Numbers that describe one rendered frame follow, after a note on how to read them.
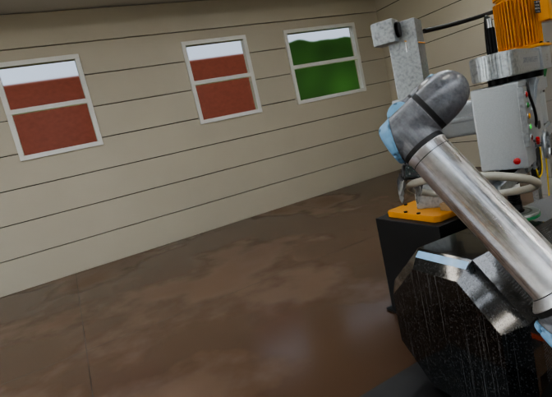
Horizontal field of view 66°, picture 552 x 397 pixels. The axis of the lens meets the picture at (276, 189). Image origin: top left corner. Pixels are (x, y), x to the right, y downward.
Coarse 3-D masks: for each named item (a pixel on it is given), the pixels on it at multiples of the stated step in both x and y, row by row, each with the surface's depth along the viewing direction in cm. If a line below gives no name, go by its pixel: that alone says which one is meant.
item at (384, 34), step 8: (376, 24) 277; (384, 24) 274; (392, 24) 272; (376, 32) 278; (384, 32) 275; (392, 32) 273; (400, 32) 276; (376, 40) 279; (384, 40) 276; (392, 40) 274
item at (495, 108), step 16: (480, 96) 211; (496, 96) 206; (512, 96) 202; (480, 112) 213; (496, 112) 208; (512, 112) 204; (480, 128) 214; (496, 128) 210; (512, 128) 205; (480, 144) 216; (496, 144) 212; (512, 144) 207; (496, 160) 213; (512, 160) 209; (528, 160) 205
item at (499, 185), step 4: (536, 164) 228; (520, 168) 212; (524, 168) 218; (528, 168) 225; (516, 172) 206; (520, 172) 211; (524, 172) 217; (488, 180) 207; (492, 180) 212; (492, 184) 210; (496, 184) 208; (500, 184) 186; (504, 184) 187; (508, 184) 192; (512, 184) 197; (496, 188) 199; (500, 188) 182; (504, 188) 187
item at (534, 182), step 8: (488, 176) 147; (496, 176) 146; (504, 176) 146; (512, 176) 146; (520, 176) 147; (528, 176) 149; (408, 184) 171; (416, 184) 164; (424, 184) 162; (536, 184) 153; (424, 192) 188; (432, 192) 190; (504, 192) 180; (512, 192) 177; (520, 192) 173
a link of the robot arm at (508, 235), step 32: (416, 96) 108; (384, 128) 111; (416, 128) 107; (416, 160) 107; (448, 160) 103; (448, 192) 103; (480, 192) 99; (480, 224) 99; (512, 224) 96; (512, 256) 95; (544, 256) 92; (544, 288) 92; (544, 320) 93
